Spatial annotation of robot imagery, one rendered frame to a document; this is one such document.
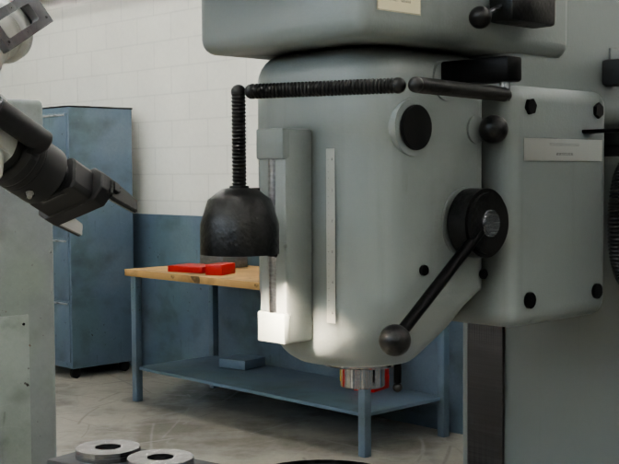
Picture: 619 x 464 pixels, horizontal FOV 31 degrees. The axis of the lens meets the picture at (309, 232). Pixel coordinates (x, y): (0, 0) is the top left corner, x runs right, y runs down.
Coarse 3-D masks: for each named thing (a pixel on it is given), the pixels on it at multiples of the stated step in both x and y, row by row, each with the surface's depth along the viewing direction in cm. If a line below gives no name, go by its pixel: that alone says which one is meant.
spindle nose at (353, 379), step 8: (344, 376) 118; (352, 376) 118; (360, 376) 117; (368, 376) 117; (376, 376) 118; (384, 376) 119; (344, 384) 118; (352, 384) 118; (360, 384) 117; (368, 384) 118; (376, 384) 118; (384, 384) 119
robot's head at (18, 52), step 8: (0, 0) 108; (8, 16) 108; (16, 16) 108; (0, 24) 106; (8, 24) 107; (16, 24) 108; (24, 24) 108; (8, 32) 106; (16, 32) 108; (16, 48) 108; (24, 48) 109; (0, 56) 104; (8, 56) 108; (16, 56) 110; (0, 64) 104
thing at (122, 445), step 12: (84, 444) 159; (96, 444) 159; (108, 444) 159; (120, 444) 159; (132, 444) 159; (60, 456) 158; (72, 456) 157; (84, 456) 154; (96, 456) 153; (108, 456) 153; (120, 456) 154; (132, 456) 152; (144, 456) 152; (156, 456) 153; (168, 456) 153; (180, 456) 152; (192, 456) 152
